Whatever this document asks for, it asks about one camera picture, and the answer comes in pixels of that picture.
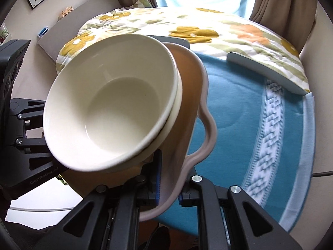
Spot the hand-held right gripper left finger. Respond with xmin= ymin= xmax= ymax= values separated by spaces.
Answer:
xmin=34 ymin=150 xmax=163 ymax=250

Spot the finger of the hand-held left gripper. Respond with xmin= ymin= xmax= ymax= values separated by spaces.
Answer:
xmin=10 ymin=97 xmax=52 ymax=151
xmin=0 ymin=147 xmax=70 ymax=201

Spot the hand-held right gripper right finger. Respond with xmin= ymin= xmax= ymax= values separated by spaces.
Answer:
xmin=178 ymin=167 xmax=297 ymax=250

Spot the large white plate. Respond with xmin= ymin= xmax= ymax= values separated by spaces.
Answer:
xmin=8 ymin=173 xmax=86 ymax=213

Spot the plain cream bowl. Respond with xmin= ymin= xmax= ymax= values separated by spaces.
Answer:
xmin=42 ymin=33 xmax=179 ymax=171

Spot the pink plastic basin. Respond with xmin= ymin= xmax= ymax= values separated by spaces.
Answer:
xmin=65 ymin=42 xmax=217 ymax=222

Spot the small wooden ornament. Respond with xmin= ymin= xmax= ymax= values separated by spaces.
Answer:
xmin=58 ymin=5 xmax=75 ymax=20

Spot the grey padded headboard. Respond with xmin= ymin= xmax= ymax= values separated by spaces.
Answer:
xmin=36 ymin=0 xmax=157 ymax=65

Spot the teal tablecloth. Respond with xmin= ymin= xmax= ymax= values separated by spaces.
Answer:
xmin=159 ymin=51 xmax=316 ymax=236

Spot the grey-blue board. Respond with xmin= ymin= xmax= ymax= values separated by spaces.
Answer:
xmin=144 ymin=35 xmax=191 ymax=50
xmin=227 ymin=52 xmax=312 ymax=96

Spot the floral quilt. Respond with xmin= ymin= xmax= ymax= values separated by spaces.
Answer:
xmin=56 ymin=0 xmax=311 ymax=94

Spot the black cable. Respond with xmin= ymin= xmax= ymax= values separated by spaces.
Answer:
xmin=312 ymin=170 xmax=333 ymax=178

